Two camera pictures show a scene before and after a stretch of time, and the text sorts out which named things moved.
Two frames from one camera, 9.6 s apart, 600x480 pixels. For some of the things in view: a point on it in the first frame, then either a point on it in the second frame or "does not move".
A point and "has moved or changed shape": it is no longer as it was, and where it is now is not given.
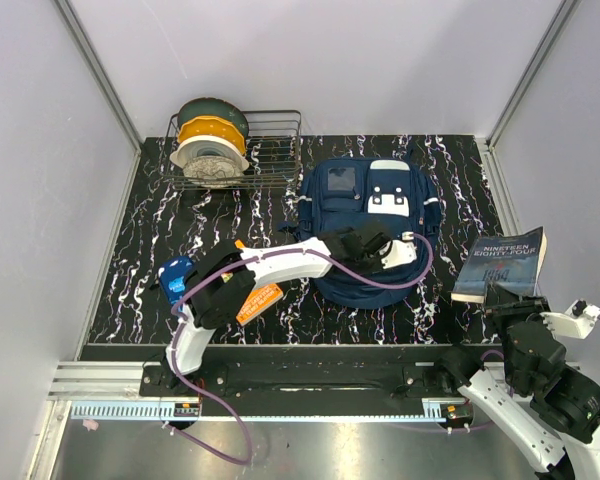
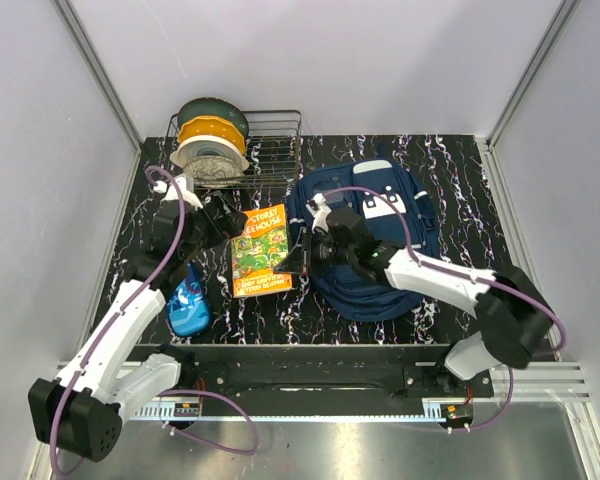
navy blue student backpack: (394, 194) has moved or changed shape
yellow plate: (213, 126) does not move
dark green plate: (213, 107) does not move
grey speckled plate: (212, 172) does not move
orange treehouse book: (260, 299) to (258, 251)
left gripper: (377, 262) to (232, 222)
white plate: (208, 146) does not move
